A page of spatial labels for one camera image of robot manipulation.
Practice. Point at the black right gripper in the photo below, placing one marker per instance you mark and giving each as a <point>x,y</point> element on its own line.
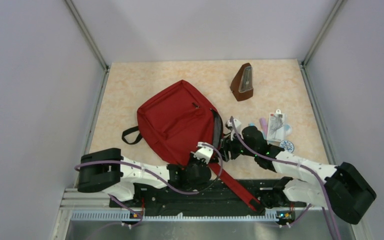
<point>227,145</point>

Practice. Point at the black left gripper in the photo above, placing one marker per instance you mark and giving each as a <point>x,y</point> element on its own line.
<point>192,158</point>

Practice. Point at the red student backpack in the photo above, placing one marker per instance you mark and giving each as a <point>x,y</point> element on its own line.
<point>173,122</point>

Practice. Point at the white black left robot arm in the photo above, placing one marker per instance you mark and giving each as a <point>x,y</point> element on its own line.
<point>110,172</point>

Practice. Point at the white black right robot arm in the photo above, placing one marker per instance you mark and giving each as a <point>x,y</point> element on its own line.
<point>339,188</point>

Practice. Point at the white blister pack item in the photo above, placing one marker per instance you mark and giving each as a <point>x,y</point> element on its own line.
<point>276,126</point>

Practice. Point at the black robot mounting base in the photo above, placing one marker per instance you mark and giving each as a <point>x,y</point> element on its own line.
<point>217,201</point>

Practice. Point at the pink tube item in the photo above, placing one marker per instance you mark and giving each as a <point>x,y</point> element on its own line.
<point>264,127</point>

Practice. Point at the light blue packaged item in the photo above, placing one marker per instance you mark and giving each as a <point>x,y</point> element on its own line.
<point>288,130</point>

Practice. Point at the brown wooden metronome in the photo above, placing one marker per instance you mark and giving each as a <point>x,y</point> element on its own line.
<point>242,84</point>

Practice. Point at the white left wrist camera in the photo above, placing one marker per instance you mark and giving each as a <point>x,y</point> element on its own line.
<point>204,152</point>

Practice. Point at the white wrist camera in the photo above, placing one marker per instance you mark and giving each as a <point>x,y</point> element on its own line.
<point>204,152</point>
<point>235,127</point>

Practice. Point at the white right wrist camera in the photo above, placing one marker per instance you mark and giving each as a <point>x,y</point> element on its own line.
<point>235,127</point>

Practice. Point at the aluminium frame rail right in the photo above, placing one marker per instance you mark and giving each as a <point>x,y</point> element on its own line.
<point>315,94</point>

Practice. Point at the aluminium frame rail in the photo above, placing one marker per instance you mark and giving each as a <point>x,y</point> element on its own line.
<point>315,94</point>
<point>86,71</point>

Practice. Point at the aluminium frame rail left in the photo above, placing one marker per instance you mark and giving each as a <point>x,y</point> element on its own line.
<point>86,71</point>

